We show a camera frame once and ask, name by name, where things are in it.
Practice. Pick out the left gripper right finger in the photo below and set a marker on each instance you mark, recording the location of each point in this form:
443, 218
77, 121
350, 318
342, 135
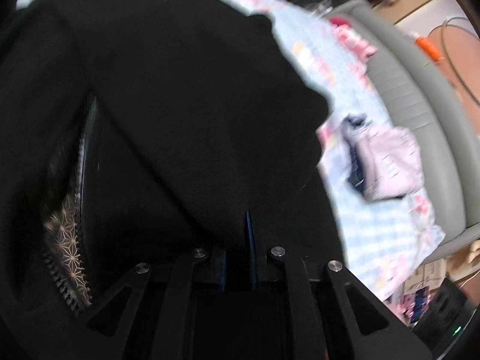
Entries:
310, 303

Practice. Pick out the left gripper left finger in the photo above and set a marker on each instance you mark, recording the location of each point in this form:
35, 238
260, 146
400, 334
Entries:
171, 309

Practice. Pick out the black fleece jacket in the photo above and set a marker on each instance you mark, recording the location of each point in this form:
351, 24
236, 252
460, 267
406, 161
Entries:
49, 189

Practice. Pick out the folded dark striped clothes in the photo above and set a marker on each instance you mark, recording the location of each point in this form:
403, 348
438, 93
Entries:
351, 127

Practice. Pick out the blue checkered cartoon blanket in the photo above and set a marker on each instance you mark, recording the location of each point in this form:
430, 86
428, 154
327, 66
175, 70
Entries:
222, 107

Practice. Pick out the folded pink garment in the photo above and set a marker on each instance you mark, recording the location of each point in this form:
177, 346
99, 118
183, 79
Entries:
391, 161

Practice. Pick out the grey padded headboard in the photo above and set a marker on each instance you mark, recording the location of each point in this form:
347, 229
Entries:
418, 96

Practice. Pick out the orange plush toy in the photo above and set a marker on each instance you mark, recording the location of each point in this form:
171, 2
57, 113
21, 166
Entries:
430, 48

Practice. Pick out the pink plush toy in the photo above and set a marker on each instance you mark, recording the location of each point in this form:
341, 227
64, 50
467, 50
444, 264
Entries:
352, 40

